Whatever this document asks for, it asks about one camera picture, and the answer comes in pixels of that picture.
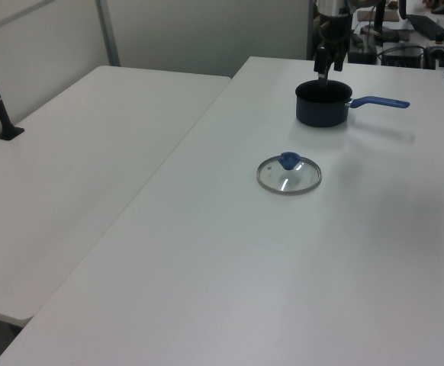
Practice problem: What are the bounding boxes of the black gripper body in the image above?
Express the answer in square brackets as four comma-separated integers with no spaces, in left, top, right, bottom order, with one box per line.
[317,13,352,53]

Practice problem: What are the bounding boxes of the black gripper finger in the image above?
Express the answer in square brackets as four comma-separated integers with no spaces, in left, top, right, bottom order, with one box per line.
[332,40,349,73]
[313,46,330,89]

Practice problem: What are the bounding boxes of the glass lid with blue knob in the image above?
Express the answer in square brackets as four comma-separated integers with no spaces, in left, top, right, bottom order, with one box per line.
[256,151,323,196]

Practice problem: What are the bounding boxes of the black monitor stand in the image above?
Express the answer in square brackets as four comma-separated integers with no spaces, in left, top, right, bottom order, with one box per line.
[360,0,399,43]

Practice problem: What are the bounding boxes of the black box device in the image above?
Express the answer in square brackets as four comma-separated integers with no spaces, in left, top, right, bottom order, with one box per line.
[381,45,426,69]

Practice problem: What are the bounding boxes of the black keyboard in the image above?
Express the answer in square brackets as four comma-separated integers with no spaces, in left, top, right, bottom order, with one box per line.
[406,14,444,41]

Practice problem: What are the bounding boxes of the dark saucepan with blue handle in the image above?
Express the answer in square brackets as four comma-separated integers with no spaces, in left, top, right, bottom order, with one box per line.
[294,79,411,128]

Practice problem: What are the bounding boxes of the grey partition post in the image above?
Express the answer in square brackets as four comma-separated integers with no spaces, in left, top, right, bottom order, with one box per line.
[95,0,122,68]

